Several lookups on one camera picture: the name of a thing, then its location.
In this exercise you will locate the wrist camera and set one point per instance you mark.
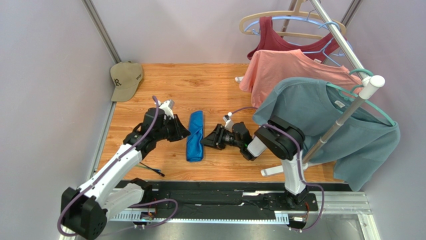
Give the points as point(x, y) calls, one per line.
point(228, 121)
point(167, 107)

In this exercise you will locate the salmon pink t-shirt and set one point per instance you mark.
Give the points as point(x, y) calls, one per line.
point(269, 67)

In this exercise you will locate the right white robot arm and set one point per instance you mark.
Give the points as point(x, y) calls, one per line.
point(283, 139)

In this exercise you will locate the beige baseball cap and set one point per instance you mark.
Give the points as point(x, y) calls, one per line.
point(126, 77)

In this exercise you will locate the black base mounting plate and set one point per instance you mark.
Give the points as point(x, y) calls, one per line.
point(234, 201)

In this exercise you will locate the aluminium frame rail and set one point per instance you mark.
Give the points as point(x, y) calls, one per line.
point(337, 199)

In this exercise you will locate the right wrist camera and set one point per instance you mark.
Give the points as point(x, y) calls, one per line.
point(228, 121)

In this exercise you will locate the light blue hanger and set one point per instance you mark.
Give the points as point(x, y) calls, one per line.
point(338, 53)

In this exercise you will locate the black fork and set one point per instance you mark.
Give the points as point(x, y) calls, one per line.
point(157, 171)

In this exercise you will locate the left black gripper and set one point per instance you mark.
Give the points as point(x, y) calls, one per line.
point(180, 131)

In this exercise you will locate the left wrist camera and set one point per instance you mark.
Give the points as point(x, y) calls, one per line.
point(167, 107)

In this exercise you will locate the blue cloth napkin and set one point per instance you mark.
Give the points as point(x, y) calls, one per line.
point(194, 149)

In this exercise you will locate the beige wooden hanger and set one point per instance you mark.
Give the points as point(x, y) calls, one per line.
point(294, 13)

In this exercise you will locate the metal clothes rack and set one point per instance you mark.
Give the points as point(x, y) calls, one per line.
point(370, 84)

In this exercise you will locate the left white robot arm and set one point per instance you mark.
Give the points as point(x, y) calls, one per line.
point(87, 209)

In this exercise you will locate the maroon tank top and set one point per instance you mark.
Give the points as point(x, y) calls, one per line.
point(270, 40)

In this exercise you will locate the teal t-shirt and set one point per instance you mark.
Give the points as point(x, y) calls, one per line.
point(358, 148)

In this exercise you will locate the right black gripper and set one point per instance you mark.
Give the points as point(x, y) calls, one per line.
point(219, 137)

